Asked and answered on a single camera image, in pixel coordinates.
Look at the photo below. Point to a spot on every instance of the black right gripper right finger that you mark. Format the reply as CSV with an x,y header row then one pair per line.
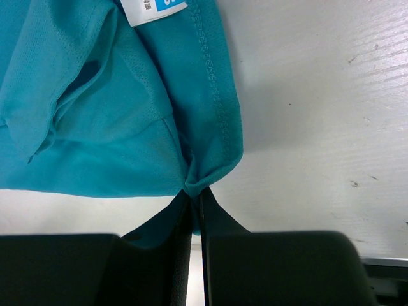
x,y
277,268

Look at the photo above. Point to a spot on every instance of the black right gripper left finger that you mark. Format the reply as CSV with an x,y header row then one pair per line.
x,y
147,266

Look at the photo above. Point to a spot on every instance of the teal t shirt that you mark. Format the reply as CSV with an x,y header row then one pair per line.
x,y
115,99

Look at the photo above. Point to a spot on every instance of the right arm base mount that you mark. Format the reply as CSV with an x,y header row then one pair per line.
x,y
387,279

